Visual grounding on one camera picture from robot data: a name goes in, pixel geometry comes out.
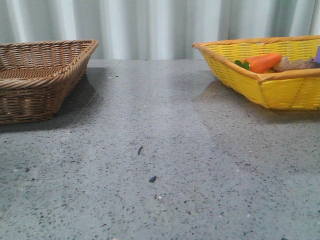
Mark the orange toy carrot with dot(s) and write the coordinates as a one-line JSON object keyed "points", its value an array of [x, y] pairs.
{"points": [[261, 63]]}

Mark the brown wicker basket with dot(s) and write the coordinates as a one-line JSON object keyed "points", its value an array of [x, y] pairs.
{"points": [[36, 77]]}

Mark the yellow wicker basket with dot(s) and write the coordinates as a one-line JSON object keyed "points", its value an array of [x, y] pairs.
{"points": [[293, 89]]}

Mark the brown ginger root toy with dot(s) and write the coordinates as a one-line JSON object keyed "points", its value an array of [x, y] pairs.
{"points": [[286, 65]]}

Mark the purple object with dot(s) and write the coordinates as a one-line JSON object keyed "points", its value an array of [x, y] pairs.
{"points": [[317, 56]]}

